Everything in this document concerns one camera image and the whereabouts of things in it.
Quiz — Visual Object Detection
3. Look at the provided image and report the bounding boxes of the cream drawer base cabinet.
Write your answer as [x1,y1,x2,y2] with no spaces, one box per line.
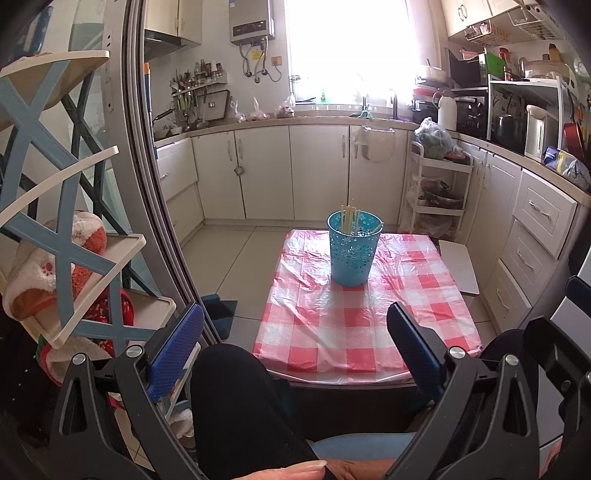
[457,138,580,321]

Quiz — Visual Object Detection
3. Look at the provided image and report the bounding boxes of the small hanging wire basket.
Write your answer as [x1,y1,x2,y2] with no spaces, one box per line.
[464,21,492,42]

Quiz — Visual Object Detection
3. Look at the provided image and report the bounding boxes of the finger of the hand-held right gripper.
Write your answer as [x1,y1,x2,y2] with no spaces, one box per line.
[566,275,591,308]
[523,316,591,416]

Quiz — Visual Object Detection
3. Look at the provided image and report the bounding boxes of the teal perforated plastic basket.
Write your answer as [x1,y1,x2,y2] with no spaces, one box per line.
[327,210,384,287]

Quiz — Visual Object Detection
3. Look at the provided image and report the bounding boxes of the group of wooden chopsticks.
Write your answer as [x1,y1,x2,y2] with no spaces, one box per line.
[339,202,384,238]

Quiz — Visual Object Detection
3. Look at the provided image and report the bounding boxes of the large hanging wire basket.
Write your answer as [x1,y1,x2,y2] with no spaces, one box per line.
[508,4,561,40]

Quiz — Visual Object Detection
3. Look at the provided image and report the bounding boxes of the wall utensil rack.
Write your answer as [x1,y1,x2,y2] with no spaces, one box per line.
[168,60,229,130]

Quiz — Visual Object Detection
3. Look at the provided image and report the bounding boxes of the white electric water boiler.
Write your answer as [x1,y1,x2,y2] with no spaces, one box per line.
[525,105,559,160]

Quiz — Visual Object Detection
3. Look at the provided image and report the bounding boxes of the white thermos jug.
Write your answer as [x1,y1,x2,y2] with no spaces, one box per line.
[436,90,458,131]

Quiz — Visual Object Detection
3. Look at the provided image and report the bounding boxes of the blue and yellow packets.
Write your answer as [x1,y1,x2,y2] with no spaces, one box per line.
[542,147,573,174]

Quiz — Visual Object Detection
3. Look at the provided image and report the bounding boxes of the grey wall water heater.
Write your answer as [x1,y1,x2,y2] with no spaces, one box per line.
[228,0,276,45]

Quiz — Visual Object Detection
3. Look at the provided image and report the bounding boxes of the hanging clear plastic bag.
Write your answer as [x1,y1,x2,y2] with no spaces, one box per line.
[355,126,395,162]

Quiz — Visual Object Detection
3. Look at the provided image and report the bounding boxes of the plastic bag of vegetables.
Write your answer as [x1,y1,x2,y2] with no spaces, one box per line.
[414,117,462,160]

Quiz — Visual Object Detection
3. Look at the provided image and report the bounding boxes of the cream wall cabinets over rack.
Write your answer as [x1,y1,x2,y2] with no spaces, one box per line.
[438,0,522,38]

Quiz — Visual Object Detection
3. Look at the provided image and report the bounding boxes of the range hood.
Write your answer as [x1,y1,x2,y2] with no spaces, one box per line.
[144,28,188,58]

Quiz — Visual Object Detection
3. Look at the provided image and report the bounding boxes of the white flat board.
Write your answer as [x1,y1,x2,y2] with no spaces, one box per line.
[438,239,481,296]

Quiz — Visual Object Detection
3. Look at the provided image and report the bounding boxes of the cream stove base cabinet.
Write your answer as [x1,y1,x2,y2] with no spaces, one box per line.
[154,137,206,243]

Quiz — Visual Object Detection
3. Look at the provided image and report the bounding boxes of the black framed tray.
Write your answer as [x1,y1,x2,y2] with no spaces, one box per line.
[203,89,230,121]

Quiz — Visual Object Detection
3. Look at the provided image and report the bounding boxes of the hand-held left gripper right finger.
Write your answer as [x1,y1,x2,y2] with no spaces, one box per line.
[387,302,546,480]

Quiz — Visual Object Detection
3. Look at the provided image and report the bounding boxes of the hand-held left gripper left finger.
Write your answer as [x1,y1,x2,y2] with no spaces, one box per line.
[48,302,206,480]

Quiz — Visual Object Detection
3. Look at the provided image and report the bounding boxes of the steel pot with lid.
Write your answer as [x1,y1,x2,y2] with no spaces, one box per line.
[418,181,464,208]

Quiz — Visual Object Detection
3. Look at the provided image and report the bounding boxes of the blue seat cushion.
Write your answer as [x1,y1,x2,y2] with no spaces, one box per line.
[309,431,419,462]

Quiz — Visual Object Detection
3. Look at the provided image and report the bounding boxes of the blue mop with orange tip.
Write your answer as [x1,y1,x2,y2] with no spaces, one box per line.
[143,62,153,139]

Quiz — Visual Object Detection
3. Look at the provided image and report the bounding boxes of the red patterned cloth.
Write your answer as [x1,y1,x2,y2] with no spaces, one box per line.
[83,288,136,344]

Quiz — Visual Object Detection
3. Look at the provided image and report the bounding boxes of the dark low table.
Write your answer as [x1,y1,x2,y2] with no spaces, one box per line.
[268,369,416,435]

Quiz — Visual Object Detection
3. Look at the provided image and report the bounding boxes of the red frying pan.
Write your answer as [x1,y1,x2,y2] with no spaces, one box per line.
[562,122,587,160]

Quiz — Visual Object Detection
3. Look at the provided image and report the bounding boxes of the white red plush cushion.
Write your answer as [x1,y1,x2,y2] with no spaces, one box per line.
[36,335,116,386]

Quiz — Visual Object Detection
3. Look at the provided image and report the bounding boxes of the cream wall cabinets over stove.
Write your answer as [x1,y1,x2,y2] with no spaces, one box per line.
[144,0,203,47]

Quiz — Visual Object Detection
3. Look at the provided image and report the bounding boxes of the black microwave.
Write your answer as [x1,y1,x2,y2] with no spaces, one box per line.
[448,48,488,88]

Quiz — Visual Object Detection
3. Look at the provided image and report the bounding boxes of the stacked pots and bowls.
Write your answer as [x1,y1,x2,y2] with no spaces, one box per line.
[411,60,448,123]

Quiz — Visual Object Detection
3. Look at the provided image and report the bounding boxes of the pink checked plastic tablecloth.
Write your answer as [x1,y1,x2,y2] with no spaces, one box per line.
[253,229,483,384]

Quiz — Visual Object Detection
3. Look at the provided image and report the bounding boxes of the white tiered trolley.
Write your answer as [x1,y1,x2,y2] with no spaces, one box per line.
[399,141,474,236]

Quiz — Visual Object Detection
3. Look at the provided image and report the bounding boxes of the cream sink base cabinet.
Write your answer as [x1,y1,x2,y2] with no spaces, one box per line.
[190,124,414,222]

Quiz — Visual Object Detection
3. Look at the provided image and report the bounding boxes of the black countertop appliance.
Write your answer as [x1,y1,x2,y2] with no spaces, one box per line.
[455,95,490,137]

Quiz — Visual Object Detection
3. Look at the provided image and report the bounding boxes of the blue and cream shelf rack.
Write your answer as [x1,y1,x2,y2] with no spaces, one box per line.
[0,50,176,349]

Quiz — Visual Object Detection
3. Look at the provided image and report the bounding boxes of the bright kitchen window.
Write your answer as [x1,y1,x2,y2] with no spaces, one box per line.
[284,0,432,104]

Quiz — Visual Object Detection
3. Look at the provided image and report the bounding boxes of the dark floor mat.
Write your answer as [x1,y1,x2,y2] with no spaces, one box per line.
[201,294,238,340]

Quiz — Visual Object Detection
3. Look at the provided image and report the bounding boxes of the person's left hand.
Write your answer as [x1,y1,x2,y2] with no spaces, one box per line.
[233,459,398,480]

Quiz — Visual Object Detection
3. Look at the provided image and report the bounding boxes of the black cooking pot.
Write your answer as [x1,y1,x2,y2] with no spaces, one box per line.
[494,114,527,146]

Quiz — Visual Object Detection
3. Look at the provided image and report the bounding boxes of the water heater hoses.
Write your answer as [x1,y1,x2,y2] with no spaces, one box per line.
[239,39,282,84]

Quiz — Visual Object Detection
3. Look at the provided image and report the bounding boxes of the white counter shelf rack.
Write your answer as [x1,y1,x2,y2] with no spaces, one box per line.
[487,76,578,158]

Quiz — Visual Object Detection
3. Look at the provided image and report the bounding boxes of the crumpled plastic bags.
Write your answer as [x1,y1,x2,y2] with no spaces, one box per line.
[399,212,453,238]

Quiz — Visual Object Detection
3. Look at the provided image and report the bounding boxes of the black wok wooden handle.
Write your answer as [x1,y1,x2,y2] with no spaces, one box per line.
[152,108,175,138]

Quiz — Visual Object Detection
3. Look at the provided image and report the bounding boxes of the person's left leg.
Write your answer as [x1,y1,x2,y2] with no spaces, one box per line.
[189,344,324,480]

